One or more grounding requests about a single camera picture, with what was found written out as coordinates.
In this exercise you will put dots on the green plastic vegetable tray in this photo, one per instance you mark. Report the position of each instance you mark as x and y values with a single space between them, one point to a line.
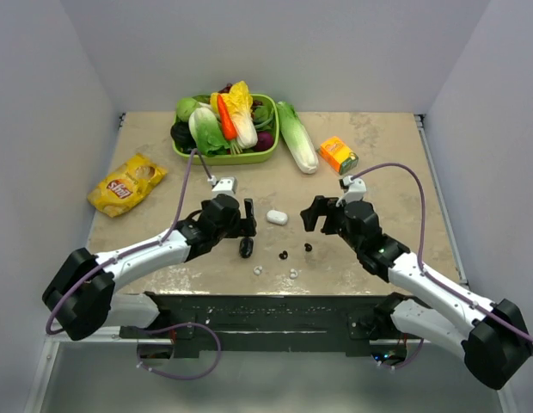
248 156

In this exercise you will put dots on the yellow Lays chips bag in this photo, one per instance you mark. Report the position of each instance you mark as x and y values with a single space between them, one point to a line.
127 186

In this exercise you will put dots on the purple onion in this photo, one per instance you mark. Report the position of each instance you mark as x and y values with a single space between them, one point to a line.
265 141

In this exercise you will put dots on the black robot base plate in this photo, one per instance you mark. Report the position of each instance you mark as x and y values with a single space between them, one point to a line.
356 326

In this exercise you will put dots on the green white bok choy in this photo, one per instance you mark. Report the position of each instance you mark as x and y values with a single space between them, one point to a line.
207 133

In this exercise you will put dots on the aluminium frame rail right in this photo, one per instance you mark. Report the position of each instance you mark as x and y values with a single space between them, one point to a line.
420 124

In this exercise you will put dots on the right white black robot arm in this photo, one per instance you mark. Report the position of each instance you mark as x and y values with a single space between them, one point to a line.
490 337

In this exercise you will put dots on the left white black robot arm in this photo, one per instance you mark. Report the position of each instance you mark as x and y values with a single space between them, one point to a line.
83 295

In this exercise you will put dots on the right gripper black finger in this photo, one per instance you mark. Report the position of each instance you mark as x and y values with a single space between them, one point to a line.
322 204
310 217

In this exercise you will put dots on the orange toy carrot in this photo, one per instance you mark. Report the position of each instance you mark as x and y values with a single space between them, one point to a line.
228 128

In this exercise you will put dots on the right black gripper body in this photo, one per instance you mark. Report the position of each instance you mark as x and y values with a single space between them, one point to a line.
335 222

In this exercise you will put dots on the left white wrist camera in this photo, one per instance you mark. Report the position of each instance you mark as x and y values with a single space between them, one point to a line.
224 185

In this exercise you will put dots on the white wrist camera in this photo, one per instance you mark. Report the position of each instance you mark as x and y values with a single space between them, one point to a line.
224 185
353 189

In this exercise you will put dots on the dark red grapes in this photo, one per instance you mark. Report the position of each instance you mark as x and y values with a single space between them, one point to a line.
226 88

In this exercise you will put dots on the black round vegetable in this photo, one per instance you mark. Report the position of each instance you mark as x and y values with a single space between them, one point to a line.
182 137

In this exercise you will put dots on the white earbud charging case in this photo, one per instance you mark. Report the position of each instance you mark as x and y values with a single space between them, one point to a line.
276 217

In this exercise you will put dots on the black earbud charging case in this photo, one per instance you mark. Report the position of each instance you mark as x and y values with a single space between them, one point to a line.
246 247

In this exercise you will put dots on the green round vegetable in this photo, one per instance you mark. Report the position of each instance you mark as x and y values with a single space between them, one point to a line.
185 107

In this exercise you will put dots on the napa cabbage on table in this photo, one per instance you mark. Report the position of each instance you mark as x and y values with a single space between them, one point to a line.
296 138

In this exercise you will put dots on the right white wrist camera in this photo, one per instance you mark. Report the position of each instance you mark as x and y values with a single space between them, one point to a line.
353 189

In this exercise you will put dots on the yellow white cabbage in tray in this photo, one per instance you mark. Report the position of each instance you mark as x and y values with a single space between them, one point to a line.
239 103

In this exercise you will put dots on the dark green leafy vegetable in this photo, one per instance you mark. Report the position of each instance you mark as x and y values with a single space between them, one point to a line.
263 117

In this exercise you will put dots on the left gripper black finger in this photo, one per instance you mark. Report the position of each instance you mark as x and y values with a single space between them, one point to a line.
250 228
249 208

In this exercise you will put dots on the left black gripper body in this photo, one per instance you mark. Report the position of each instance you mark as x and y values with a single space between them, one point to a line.
237 228

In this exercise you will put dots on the orange juice carton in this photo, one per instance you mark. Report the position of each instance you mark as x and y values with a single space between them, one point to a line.
338 155

